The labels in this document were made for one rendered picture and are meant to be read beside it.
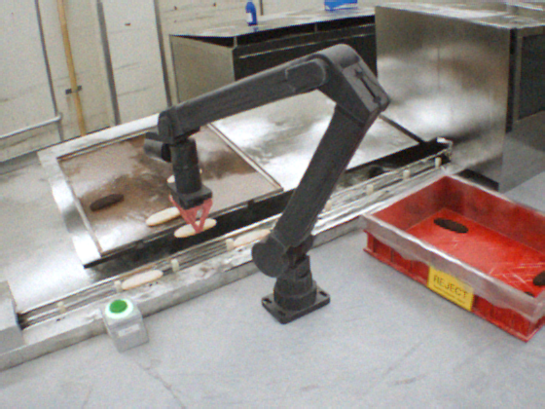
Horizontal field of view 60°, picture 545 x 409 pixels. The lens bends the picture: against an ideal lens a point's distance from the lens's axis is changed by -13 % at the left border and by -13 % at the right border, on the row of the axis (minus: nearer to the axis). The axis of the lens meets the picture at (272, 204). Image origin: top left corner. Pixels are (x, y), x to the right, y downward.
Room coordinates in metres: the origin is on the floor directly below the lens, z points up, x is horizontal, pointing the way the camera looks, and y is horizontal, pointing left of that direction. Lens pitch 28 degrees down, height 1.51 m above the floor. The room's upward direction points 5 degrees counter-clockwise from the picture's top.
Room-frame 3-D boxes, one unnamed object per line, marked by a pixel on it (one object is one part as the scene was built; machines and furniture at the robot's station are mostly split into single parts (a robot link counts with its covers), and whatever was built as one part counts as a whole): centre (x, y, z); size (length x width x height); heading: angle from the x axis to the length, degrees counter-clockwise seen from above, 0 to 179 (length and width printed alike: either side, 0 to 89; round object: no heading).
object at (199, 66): (3.81, -0.44, 0.51); 1.93 x 1.05 x 1.02; 119
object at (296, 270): (0.86, -0.01, 0.94); 0.09 x 0.05 x 0.10; 51
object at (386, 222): (0.91, -0.45, 0.88); 0.49 x 0.34 x 0.10; 34
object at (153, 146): (1.04, 0.20, 1.14); 0.11 x 0.09 x 0.12; 51
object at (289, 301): (0.85, -0.03, 0.86); 0.12 x 0.09 x 0.08; 119
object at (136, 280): (0.94, 0.30, 0.86); 0.10 x 0.04 x 0.01; 119
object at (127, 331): (0.78, 0.31, 0.84); 0.08 x 0.08 x 0.11; 29
